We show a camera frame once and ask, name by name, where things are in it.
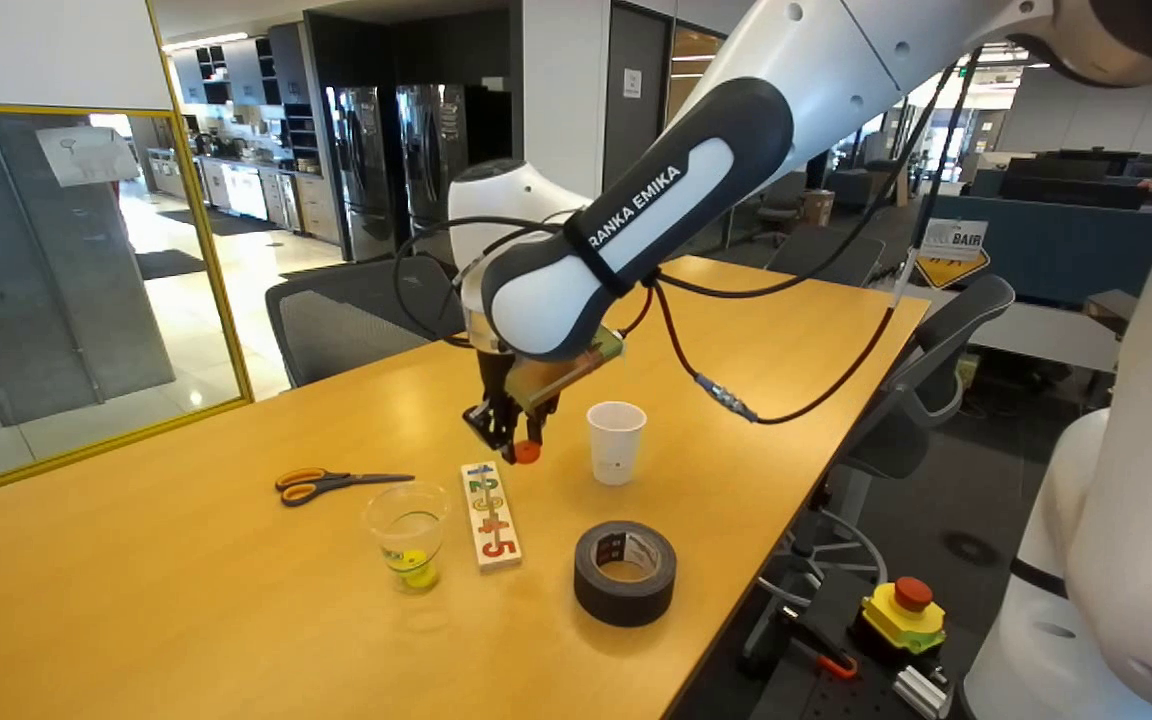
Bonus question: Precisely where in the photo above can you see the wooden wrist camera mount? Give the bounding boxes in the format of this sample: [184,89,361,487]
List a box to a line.
[503,328,624,409]

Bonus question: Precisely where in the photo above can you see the wooden number peg board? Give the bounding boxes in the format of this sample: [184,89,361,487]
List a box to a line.
[459,461,523,566]

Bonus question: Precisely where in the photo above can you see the orange handled scissors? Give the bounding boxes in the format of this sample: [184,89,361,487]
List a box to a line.
[274,467,405,507]

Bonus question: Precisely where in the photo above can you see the white paper cup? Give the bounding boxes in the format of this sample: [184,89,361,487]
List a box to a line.
[582,398,647,484]

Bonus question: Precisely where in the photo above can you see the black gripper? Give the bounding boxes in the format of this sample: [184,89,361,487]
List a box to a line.
[462,350,557,461]

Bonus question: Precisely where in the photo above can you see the black duct tape roll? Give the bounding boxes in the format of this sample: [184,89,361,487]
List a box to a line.
[571,519,677,628]

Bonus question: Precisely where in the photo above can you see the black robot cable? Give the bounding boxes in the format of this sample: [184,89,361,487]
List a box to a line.
[387,43,988,431]

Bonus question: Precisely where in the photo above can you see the yellow red emergency stop button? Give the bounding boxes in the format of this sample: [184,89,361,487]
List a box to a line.
[859,574,947,656]

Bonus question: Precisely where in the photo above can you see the grey office chair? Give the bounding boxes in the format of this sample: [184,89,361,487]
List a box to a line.
[262,254,459,389]

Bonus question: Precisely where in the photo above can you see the dark chair at right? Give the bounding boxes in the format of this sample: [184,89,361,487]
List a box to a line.
[843,276,1017,479]

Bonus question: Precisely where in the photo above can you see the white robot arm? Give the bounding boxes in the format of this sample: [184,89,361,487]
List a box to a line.
[452,0,1152,356]

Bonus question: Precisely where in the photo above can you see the clear plastic cup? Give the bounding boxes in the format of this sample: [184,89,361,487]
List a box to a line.
[369,487,446,571]

